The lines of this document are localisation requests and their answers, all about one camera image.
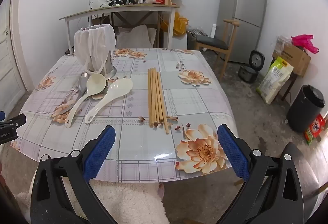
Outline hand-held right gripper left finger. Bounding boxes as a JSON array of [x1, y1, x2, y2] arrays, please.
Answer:
[[30, 125, 121, 224]]

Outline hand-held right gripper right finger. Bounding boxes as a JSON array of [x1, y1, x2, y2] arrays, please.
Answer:
[[216, 124, 318, 224]]

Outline metal spoon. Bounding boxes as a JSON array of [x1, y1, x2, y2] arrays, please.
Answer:
[[52, 72, 89, 117]]

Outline bunch of wooden chopsticks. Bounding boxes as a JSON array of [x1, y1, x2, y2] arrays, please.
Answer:
[[147, 67, 170, 135]]

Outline metal utensil holder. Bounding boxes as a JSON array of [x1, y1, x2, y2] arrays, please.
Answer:
[[86, 50, 117, 80]]

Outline white plastic bag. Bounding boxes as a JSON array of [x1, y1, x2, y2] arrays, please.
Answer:
[[74, 23, 116, 77]]

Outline white panel door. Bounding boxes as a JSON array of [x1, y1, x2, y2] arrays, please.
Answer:
[[0, 0, 27, 109]]

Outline floral plastic tablecloth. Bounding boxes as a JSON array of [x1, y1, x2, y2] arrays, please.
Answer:
[[10, 48, 239, 183]]

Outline white fleece garment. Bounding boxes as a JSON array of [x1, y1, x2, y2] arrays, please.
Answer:
[[14, 170, 170, 224]]

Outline black rice cooker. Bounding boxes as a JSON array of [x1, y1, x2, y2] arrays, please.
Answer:
[[238, 50, 265, 83]]

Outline black trash bin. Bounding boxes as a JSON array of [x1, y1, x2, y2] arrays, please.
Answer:
[[286, 85, 326, 133]]

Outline yellow green rice bag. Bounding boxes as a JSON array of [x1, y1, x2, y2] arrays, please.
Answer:
[[256, 57, 294, 105]]

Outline red detergent packet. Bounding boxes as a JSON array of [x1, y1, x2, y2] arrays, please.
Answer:
[[304, 114, 326, 145]]

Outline large cardboard box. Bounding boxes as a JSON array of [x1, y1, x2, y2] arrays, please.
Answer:
[[272, 43, 312, 77]]

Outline wooden chair with dark seat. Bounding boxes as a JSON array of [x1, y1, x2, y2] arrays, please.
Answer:
[[195, 19, 240, 76]]

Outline dark green bag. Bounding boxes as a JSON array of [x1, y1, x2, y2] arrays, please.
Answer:
[[188, 29, 203, 47]]

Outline clear crumpled plastic bag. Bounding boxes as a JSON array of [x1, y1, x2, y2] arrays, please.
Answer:
[[275, 35, 293, 48]]

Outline pink plastic bag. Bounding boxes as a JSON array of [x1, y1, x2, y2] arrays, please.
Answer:
[[291, 34, 319, 54]]

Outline yellow plastic bag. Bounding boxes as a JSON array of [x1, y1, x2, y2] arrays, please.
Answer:
[[160, 12, 189, 37]]

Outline wooden desk with white legs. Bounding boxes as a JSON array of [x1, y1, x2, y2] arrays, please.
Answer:
[[59, 5, 181, 55]]

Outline silver refrigerator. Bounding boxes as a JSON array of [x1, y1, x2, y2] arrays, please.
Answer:
[[215, 0, 268, 64]]

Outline black charger docks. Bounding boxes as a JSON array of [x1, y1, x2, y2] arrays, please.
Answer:
[[109, 0, 136, 6]]

